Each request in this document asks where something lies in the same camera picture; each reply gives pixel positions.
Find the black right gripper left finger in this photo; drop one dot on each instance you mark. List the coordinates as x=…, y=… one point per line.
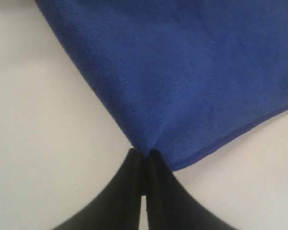
x=118, y=205

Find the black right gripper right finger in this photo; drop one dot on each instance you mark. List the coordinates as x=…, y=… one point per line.
x=170, y=206

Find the blue towel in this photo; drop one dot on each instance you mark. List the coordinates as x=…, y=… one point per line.
x=183, y=77

